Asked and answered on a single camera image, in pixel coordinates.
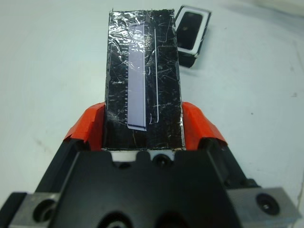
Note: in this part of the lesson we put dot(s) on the black box base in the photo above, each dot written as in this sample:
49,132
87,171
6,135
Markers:
187,60

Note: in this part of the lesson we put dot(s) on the shiny black box lid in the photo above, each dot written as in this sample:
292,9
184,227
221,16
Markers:
161,83

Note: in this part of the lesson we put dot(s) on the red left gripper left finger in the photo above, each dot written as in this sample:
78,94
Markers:
88,128

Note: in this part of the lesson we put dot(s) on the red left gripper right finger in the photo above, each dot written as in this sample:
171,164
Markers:
199,128

